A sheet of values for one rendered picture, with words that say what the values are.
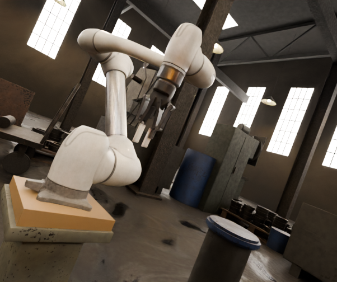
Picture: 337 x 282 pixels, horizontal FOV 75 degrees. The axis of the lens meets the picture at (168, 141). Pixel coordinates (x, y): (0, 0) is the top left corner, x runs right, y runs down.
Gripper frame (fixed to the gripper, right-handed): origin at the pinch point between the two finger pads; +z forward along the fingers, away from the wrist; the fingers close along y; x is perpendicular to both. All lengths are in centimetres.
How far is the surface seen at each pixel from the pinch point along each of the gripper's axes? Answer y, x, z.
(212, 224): -26, -59, 32
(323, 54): 4, -835, -474
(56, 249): 4.5, 11.9, 45.7
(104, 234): -4.4, 2.9, 36.3
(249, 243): -46, -60, 30
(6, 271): 9, 22, 53
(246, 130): 121, -776, -115
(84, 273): 11, -19, 74
